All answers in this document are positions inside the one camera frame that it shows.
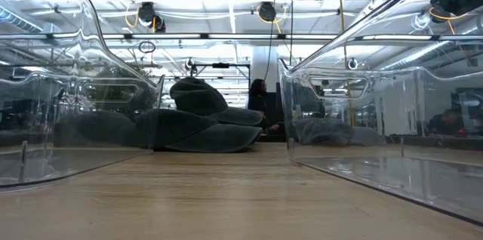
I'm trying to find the dark grey baseball cap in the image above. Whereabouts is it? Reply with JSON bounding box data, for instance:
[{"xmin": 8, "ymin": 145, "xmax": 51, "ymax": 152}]
[
  {"xmin": 169, "ymin": 77, "xmax": 264, "ymax": 127},
  {"xmin": 134, "ymin": 108, "xmax": 263, "ymax": 153},
  {"xmin": 54, "ymin": 109, "xmax": 137, "ymax": 147}
]

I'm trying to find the blue-grey baseball cap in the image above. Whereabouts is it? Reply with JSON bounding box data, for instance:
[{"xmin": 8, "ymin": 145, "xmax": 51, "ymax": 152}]
[{"xmin": 294, "ymin": 117, "xmax": 380, "ymax": 147}]

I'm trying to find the clear plastic bin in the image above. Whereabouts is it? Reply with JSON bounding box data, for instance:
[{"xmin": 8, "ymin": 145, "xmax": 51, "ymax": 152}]
[
  {"xmin": 0, "ymin": 0, "xmax": 166, "ymax": 192},
  {"xmin": 278, "ymin": 0, "xmax": 483, "ymax": 226}
]

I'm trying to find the long ceiling light strip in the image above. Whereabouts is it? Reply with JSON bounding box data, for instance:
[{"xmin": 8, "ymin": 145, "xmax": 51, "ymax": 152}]
[{"xmin": 0, "ymin": 32, "xmax": 483, "ymax": 43}]

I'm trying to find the person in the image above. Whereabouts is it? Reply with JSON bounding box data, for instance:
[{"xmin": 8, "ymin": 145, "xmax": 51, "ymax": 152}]
[{"xmin": 247, "ymin": 78, "xmax": 281, "ymax": 132}]

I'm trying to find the black ceiling cable reel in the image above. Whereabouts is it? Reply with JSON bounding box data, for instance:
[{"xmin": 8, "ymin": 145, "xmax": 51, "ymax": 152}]
[
  {"xmin": 137, "ymin": 1, "xmax": 167, "ymax": 33},
  {"xmin": 258, "ymin": 1, "xmax": 278, "ymax": 23}
]

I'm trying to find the black metal rig frame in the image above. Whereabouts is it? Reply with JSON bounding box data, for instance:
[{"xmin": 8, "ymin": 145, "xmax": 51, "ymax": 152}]
[{"xmin": 191, "ymin": 62, "xmax": 252, "ymax": 91}]

